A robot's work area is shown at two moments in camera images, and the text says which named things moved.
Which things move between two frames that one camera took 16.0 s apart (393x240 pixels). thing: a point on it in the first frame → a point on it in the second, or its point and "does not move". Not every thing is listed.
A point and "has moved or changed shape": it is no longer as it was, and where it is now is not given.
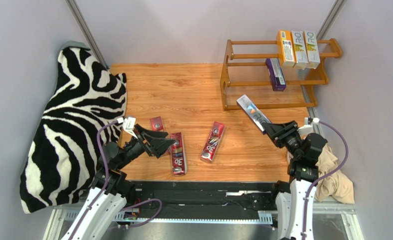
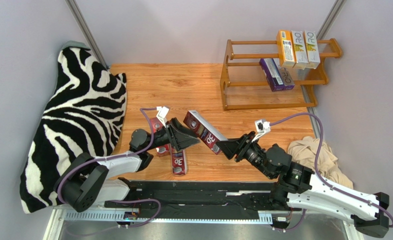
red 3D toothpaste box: (178, 154) does not move
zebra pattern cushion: (62, 162) does not move
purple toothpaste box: (276, 76) has moved or changed shape
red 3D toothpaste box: (211, 147) → (204, 130)
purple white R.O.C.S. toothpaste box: (257, 117) → (286, 81)
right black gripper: (279, 131) → (243, 145)
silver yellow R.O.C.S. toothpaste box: (300, 49) does not move
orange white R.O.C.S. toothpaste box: (312, 52) does not move
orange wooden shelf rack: (245, 72) does not move
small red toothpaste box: (156, 123) does not move
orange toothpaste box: (285, 49) does not move
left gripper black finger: (158, 145) → (181, 136)
